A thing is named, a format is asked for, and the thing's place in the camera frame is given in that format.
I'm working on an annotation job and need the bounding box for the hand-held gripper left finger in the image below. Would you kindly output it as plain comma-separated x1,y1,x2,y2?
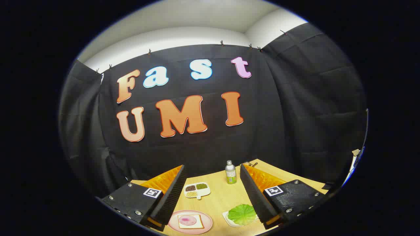
95,165,187,231

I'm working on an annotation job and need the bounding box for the silver green bottle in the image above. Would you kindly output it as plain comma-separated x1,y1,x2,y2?
225,160,237,184

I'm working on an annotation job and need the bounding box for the pink round plate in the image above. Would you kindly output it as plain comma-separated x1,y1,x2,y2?
168,210,213,235

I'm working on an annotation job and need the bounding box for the square white bread slice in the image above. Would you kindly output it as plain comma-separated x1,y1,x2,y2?
178,214,204,229

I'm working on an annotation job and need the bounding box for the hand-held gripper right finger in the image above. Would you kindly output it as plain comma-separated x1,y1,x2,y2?
240,163,328,230

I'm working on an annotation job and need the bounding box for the green lettuce leaf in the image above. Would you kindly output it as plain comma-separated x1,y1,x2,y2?
228,204,258,226

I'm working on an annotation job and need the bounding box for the white square plate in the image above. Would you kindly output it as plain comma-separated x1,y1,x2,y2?
222,211,260,227

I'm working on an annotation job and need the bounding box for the white divided dish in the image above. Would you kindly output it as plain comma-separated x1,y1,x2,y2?
183,182,211,200

